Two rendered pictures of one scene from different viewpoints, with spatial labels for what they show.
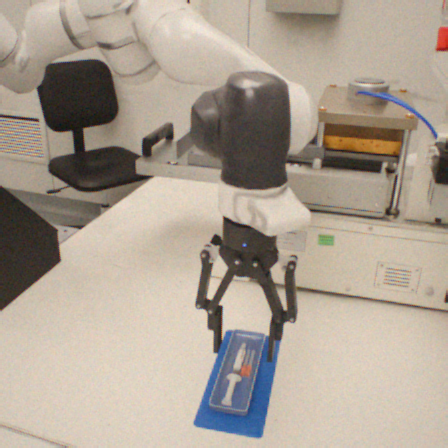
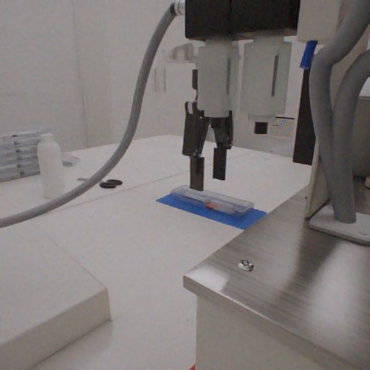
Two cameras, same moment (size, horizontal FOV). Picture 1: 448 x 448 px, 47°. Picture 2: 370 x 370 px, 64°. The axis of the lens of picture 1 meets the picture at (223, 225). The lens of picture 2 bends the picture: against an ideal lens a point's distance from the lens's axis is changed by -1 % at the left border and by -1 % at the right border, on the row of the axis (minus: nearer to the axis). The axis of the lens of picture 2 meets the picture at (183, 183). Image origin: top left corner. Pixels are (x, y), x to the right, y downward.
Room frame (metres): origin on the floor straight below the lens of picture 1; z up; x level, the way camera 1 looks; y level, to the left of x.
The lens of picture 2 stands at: (0.85, -0.59, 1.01)
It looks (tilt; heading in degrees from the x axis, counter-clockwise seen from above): 20 degrees down; 116
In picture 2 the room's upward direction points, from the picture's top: straight up
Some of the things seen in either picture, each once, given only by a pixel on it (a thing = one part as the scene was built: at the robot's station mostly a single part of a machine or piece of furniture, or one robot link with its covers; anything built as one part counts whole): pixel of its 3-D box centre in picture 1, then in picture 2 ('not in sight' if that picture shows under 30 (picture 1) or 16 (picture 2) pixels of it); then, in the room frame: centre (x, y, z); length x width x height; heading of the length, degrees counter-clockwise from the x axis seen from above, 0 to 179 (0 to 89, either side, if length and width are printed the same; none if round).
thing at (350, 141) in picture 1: (362, 122); not in sight; (1.03, -0.27, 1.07); 0.22 x 0.17 x 0.10; 166
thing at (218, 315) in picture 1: (218, 329); (219, 164); (0.64, 0.00, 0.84); 0.03 x 0.01 x 0.07; 168
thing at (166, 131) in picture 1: (158, 138); not in sight; (1.14, 0.15, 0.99); 0.15 x 0.02 x 0.04; 166
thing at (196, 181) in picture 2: (272, 337); (196, 173); (0.63, -0.08, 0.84); 0.03 x 0.01 x 0.07; 168
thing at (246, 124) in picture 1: (237, 119); not in sight; (0.68, -0.01, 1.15); 0.18 x 0.10 x 0.13; 21
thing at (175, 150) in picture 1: (216, 152); not in sight; (1.11, 0.02, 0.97); 0.30 x 0.22 x 0.08; 76
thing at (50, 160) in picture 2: not in sight; (50, 165); (0.28, -0.13, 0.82); 0.05 x 0.05 x 0.14
